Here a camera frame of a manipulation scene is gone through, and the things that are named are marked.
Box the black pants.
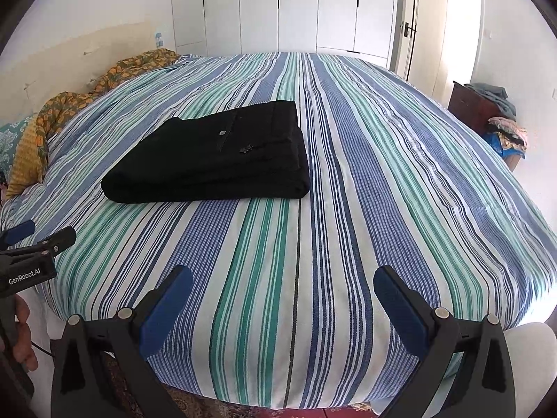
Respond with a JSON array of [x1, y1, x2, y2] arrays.
[[101, 100, 312, 204]]

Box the white door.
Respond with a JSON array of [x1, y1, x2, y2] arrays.
[[389, 0, 421, 81]]

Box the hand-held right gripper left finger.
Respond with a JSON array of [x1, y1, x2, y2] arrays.
[[51, 265, 194, 418]]

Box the person's left hand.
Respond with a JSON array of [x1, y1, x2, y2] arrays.
[[11, 294, 40, 373]]

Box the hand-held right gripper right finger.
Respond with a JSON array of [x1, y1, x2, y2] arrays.
[[373, 265, 516, 418]]

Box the orange floral blanket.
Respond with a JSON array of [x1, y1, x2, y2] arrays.
[[35, 48, 181, 149]]

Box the striped bed sheet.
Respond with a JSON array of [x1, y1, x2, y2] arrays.
[[0, 51, 557, 410]]

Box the dark wooden cabinet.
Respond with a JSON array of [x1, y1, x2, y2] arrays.
[[448, 80, 505, 140]]

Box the yellow knit blanket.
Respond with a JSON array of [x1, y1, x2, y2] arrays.
[[6, 117, 49, 200]]

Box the grey-blue cloth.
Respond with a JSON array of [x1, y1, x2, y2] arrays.
[[463, 83, 517, 118]]

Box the teal patterned pillow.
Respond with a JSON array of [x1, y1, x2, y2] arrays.
[[0, 113, 38, 179]]

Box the pink cloth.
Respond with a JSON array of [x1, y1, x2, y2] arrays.
[[487, 115, 528, 149]]

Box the person's leg in white trousers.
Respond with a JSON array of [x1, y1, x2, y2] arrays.
[[502, 322, 557, 418]]

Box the blue cloth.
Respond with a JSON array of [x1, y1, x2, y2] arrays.
[[481, 133, 525, 160]]

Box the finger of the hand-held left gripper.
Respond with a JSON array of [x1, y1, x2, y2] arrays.
[[0, 220, 36, 247], [26, 226, 77, 256]]

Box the white wardrobe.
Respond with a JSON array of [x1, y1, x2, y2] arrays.
[[171, 0, 399, 68]]

